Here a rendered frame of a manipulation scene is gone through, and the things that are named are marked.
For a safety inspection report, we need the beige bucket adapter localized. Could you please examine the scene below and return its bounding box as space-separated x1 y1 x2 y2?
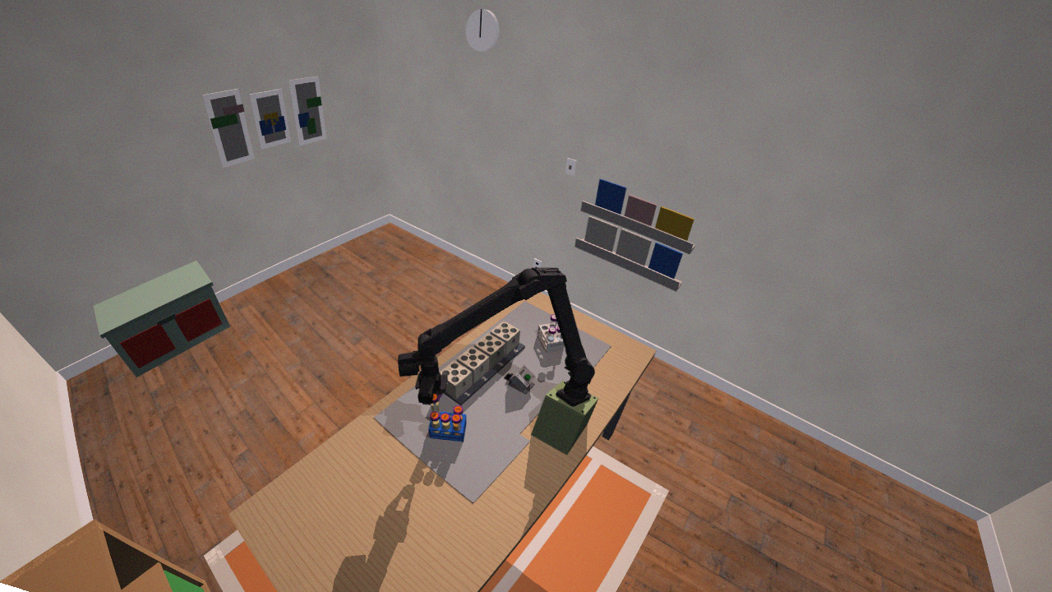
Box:
474 333 505 368
457 347 489 383
440 361 472 399
491 321 520 355

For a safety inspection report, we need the blue tube rack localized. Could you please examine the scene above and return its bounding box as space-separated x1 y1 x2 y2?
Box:
428 414 467 442

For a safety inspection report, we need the white button box with label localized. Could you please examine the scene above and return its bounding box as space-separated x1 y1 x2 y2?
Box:
504 365 535 395

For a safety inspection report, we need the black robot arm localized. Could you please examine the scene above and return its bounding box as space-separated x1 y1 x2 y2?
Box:
398 268 595 407

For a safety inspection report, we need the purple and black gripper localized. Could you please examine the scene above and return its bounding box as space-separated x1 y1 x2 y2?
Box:
414 374 448 401

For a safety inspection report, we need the grey flat mat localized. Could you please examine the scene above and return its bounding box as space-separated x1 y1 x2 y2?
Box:
375 301 570 503

